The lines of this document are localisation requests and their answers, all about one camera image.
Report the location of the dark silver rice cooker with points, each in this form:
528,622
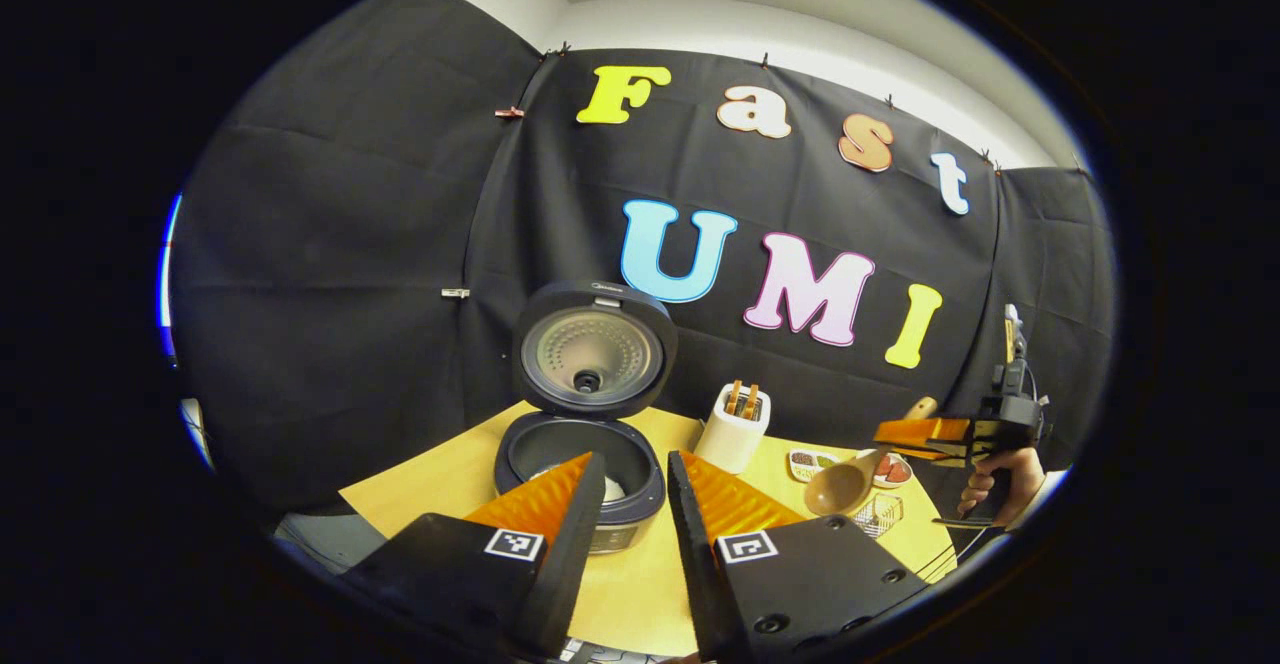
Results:
590,354

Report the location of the toasted bread slice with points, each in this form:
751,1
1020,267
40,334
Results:
750,402
734,399

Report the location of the wooden spoon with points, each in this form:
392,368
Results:
840,489

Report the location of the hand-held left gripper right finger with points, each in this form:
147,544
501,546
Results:
700,564

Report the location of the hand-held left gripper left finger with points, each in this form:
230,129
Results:
570,564

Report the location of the white toaster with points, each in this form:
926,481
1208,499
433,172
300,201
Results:
730,439

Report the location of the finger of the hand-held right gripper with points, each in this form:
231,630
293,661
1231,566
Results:
925,430
945,455

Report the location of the red meat slice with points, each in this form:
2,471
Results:
895,468

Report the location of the small white plate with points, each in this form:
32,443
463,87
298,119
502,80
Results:
900,479

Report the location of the white rice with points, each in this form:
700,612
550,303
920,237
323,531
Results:
613,490

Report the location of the white divided bean dish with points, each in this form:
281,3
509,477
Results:
803,462

